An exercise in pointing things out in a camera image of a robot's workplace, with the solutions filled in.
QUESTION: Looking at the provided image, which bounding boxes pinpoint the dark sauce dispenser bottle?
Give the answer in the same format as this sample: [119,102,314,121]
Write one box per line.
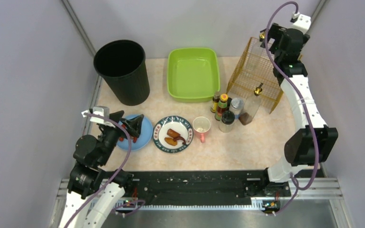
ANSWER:
[239,83,263,125]

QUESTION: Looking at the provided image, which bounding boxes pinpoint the silver lid glass jar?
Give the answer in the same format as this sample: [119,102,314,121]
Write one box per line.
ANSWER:
[229,97,244,119]

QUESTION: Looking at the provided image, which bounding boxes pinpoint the green label sauce bottle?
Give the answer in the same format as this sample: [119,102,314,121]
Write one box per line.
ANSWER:
[215,94,229,121]

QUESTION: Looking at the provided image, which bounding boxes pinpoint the clear oil dispenser bottle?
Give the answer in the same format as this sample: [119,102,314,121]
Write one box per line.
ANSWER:
[246,37,270,73]

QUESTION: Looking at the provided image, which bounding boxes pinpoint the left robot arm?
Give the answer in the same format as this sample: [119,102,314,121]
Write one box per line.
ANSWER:
[59,106,144,228]

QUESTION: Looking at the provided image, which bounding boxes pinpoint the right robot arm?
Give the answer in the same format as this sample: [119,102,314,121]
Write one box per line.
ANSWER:
[260,23,338,194]

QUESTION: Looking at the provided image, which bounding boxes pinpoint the red food pieces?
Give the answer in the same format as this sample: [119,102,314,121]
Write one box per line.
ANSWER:
[119,124,138,144]

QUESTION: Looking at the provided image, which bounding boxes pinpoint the blue plate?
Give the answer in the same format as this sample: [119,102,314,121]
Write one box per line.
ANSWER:
[117,116,153,152]

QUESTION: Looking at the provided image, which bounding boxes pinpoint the brown sausage piece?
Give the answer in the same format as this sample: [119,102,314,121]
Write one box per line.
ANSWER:
[167,129,181,138]

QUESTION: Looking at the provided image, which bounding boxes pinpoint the orange food slice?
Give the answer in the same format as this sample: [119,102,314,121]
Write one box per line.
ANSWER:
[164,137,178,146]

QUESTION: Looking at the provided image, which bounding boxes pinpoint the dark red octopus tentacle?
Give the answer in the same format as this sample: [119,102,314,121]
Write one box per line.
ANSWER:
[173,136,186,145]

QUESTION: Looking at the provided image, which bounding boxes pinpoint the white plate green rim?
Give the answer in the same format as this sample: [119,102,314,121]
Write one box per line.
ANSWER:
[152,115,193,153]

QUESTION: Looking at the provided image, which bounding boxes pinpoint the black plastic trash bin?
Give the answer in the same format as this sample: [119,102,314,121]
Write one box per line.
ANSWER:
[93,39,150,106]

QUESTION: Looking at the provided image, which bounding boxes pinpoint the pink mug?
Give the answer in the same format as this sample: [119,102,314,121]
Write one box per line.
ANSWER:
[192,116,211,143]

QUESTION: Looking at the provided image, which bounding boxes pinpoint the green plastic basin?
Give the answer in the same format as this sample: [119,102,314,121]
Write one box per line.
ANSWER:
[166,47,221,103]

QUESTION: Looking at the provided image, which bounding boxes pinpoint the small yellow label bottle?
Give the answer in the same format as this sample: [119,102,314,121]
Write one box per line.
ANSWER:
[210,91,220,113]

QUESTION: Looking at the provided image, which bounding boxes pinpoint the black lid seasoning jar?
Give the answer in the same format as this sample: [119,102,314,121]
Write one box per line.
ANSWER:
[219,110,235,133]

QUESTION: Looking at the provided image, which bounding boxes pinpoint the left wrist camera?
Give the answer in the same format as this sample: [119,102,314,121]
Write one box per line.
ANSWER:
[81,106,109,125]

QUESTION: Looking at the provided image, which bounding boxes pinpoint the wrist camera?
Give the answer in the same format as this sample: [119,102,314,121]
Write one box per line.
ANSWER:
[81,106,109,125]
[289,12,311,34]

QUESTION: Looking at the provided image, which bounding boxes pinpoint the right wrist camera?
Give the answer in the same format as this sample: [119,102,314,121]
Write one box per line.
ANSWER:
[289,12,311,34]

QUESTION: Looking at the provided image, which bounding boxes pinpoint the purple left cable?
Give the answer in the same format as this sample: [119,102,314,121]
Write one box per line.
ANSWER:
[63,113,146,228]

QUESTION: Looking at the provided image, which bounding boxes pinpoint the purple cable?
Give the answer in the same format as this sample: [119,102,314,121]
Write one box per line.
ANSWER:
[63,113,146,228]
[263,1,320,215]

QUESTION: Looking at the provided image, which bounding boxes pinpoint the gold wire basket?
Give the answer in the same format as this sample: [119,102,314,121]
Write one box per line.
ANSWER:
[227,37,283,113]

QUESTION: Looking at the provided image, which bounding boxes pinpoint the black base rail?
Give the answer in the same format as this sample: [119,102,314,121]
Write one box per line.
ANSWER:
[115,170,300,212]

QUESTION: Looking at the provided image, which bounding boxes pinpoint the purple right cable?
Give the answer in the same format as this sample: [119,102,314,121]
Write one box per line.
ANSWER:
[263,1,320,215]

